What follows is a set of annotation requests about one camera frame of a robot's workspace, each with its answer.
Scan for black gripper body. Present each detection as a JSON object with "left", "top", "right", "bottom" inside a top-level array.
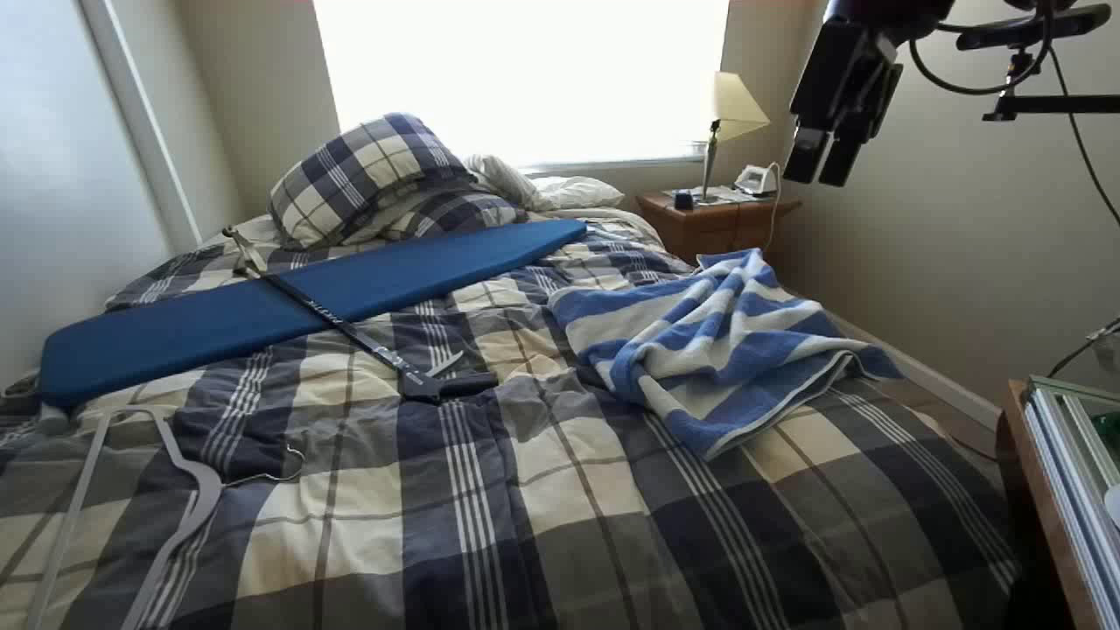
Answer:
[{"left": 788, "top": 13, "right": 908, "bottom": 149}]

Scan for blue and white striped towel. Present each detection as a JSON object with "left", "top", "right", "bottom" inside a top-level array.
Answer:
[{"left": 542, "top": 245, "right": 901, "bottom": 466}]

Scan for white desk phone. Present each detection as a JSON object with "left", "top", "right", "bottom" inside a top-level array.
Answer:
[{"left": 732, "top": 161, "right": 782, "bottom": 200}]

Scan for cream shade table lamp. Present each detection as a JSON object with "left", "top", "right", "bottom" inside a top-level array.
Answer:
[{"left": 696, "top": 69, "right": 773, "bottom": 205}]

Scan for wooden nightstand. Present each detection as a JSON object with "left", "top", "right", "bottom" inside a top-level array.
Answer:
[{"left": 637, "top": 187, "right": 805, "bottom": 270}]

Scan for white baseboard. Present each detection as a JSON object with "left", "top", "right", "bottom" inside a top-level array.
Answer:
[{"left": 816, "top": 310, "right": 1005, "bottom": 430}]

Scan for white pillow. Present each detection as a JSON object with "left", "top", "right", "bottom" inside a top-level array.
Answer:
[{"left": 466, "top": 156, "right": 631, "bottom": 219}]

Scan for bright window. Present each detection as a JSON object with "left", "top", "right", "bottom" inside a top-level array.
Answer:
[{"left": 312, "top": 0, "right": 736, "bottom": 167}]

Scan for plaid pillow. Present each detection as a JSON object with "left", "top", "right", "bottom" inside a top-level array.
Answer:
[
  {"left": 221, "top": 189, "right": 533, "bottom": 259},
  {"left": 266, "top": 111, "right": 484, "bottom": 251}
]

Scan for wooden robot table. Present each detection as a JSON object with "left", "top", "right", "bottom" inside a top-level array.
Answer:
[{"left": 994, "top": 374, "right": 1120, "bottom": 630}]

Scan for plaid bed duvet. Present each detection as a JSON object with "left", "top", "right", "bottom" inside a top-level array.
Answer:
[{"left": 0, "top": 206, "right": 1030, "bottom": 630}]

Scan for black long stick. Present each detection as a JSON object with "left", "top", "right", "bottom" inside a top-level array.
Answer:
[{"left": 226, "top": 237, "right": 500, "bottom": 406}]

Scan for blue padded board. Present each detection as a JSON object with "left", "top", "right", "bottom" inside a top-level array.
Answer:
[{"left": 36, "top": 219, "right": 590, "bottom": 415}]

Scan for grey clothes hanger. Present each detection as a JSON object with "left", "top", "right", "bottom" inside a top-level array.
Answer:
[{"left": 24, "top": 398, "right": 226, "bottom": 630}]

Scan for white sliding closet door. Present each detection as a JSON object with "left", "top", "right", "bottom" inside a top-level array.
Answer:
[{"left": 0, "top": 0, "right": 204, "bottom": 388}]

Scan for black stereo camera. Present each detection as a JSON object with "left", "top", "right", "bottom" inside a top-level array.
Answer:
[{"left": 954, "top": 0, "right": 1115, "bottom": 56}]

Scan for black camera stand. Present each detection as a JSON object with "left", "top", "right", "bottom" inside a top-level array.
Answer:
[{"left": 978, "top": 46, "right": 1120, "bottom": 125}]

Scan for black camera cable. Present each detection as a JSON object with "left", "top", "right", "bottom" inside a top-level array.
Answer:
[{"left": 906, "top": 33, "right": 1120, "bottom": 380}]

